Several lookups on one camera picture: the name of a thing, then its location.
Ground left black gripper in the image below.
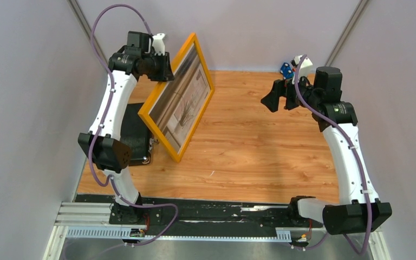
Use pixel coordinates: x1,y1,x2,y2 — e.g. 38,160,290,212
141,51,175,82

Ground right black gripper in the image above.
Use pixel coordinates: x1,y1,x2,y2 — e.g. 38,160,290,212
261,71,320,112

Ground photo print board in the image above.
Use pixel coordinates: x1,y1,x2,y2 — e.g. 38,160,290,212
149,42,213,156

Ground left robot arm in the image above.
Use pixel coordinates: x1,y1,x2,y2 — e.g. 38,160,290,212
78,31,174,224

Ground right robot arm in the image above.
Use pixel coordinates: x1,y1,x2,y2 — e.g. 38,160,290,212
261,63,392,235

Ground blue green toy blocks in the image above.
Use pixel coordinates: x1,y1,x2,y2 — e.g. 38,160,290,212
279,62,295,80

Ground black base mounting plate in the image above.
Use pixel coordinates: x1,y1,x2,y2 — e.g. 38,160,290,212
75,193,327,239

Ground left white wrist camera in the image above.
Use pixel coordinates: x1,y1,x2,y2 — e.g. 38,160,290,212
152,33,166,56

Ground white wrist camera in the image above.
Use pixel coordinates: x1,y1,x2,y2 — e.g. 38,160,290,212
152,33,166,56
291,55,313,84

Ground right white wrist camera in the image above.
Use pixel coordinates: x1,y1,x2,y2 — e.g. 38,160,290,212
291,55,313,84

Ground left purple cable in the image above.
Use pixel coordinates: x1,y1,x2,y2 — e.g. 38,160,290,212
61,4,179,260

